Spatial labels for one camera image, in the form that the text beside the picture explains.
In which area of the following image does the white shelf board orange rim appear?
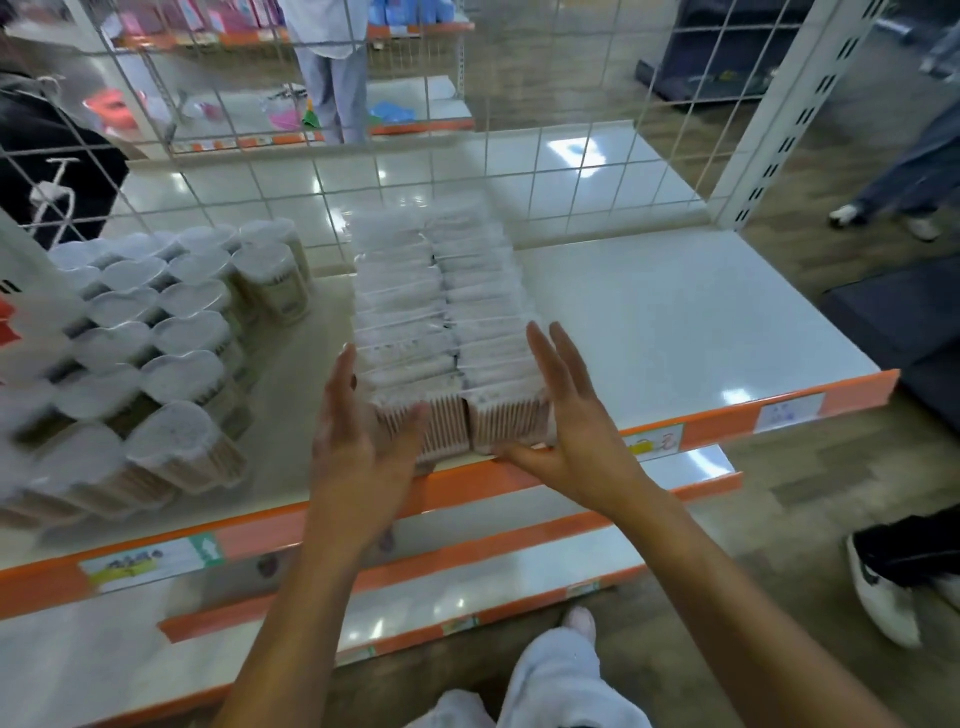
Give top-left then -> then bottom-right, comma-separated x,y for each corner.
157,446 -> 745,645
0,577 -> 339,728
333,524 -> 650,669

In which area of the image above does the plain white price label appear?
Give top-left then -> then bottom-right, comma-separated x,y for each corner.
753,392 -> 826,435

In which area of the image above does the person's right forearm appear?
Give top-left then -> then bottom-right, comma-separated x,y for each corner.
618,487 -> 913,728

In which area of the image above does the person's white garment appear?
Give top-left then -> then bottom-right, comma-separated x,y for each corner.
404,626 -> 654,728

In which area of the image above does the distant white orange shelf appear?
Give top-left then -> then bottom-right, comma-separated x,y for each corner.
82,0 -> 478,159

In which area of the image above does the price label green arrow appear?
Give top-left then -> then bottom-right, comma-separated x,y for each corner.
78,533 -> 225,594

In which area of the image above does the person's right hand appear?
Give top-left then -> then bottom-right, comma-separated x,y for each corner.
494,320 -> 663,524

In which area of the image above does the white slotted shelf post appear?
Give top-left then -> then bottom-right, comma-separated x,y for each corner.
0,206 -> 58,316

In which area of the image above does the white shelf orange rail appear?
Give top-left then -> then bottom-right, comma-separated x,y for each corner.
0,228 -> 901,620

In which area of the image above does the red plastic basin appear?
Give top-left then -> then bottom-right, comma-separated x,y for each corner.
82,88 -> 148,125

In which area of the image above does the row of pink blue packets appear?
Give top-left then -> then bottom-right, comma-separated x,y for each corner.
119,0 -> 459,35

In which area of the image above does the person's left hand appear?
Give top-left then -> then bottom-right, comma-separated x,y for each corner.
309,343 -> 432,562

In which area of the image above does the white slotted end post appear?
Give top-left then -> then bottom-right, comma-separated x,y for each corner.
708,0 -> 890,232

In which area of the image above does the person's left forearm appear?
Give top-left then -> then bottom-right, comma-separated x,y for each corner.
213,524 -> 391,728

